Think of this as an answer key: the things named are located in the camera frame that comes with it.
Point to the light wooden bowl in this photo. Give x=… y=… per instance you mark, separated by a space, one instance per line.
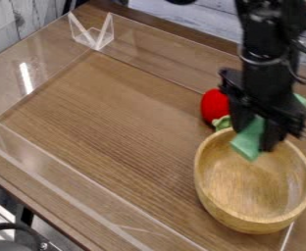
x=254 y=197

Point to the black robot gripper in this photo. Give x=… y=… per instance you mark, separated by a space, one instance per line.
x=259 y=91

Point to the black table frame leg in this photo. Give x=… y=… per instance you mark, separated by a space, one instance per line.
x=28 y=236

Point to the red knitted strawberry toy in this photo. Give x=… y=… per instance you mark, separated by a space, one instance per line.
x=214 y=108

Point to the clear acrylic corner bracket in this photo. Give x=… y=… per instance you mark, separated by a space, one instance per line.
x=92 y=37

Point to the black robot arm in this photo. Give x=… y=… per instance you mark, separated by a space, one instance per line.
x=271 y=25

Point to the clear acrylic tray wall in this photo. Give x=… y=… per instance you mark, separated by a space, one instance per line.
x=97 y=219

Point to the green rectangular block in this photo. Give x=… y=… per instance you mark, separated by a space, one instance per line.
x=246 y=141

